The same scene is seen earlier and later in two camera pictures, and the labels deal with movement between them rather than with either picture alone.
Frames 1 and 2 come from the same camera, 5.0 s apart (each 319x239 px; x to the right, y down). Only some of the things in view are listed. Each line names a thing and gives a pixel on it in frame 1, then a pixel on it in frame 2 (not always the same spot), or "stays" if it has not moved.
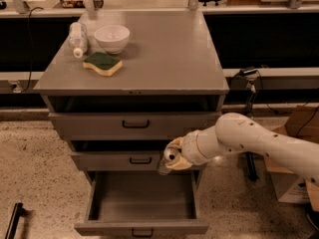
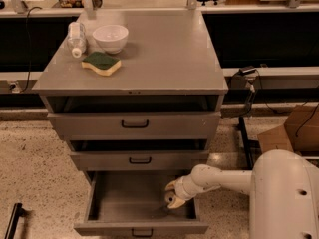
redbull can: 170,153 to 168,197
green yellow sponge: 105,64 stays
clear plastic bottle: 78,39 stays
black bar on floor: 18,212 stays
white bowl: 113,38 stays
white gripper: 191,149 to 181,188
